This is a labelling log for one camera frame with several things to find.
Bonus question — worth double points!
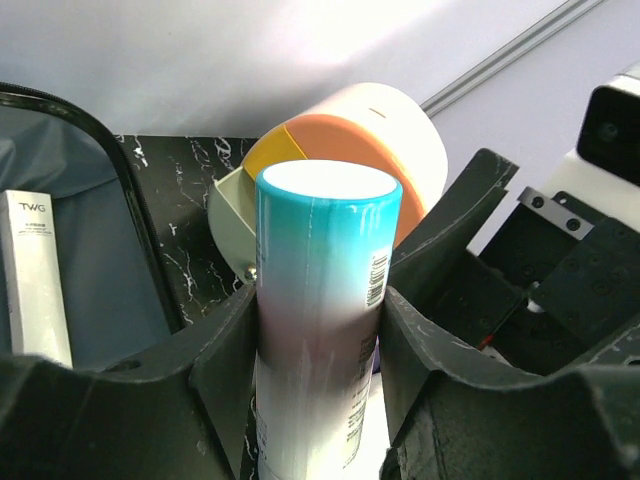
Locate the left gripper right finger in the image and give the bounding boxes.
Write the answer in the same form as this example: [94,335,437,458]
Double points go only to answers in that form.
[380,289,639,479]

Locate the pink white spray bottle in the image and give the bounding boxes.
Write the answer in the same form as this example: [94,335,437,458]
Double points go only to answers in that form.
[256,160,403,479]

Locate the blue fish-print suitcase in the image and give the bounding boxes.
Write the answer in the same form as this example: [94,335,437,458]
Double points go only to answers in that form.
[1,83,181,370]

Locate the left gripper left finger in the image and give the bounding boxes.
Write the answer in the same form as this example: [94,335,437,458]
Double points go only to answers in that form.
[1,286,257,479]

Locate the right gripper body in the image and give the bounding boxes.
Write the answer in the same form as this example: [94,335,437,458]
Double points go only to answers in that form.
[429,192,640,374]

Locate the cream cylindrical drawer box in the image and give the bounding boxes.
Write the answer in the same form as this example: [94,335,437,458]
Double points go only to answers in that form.
[207,82,449,284]

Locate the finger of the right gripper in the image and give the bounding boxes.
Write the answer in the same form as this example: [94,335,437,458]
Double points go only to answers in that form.
[389,148,518,345]

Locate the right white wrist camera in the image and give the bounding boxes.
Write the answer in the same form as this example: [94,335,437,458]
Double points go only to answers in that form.
[541,63,639,230]

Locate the white rectangular tube box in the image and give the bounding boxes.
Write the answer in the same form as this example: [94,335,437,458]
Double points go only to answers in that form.
[1,190,73,368]

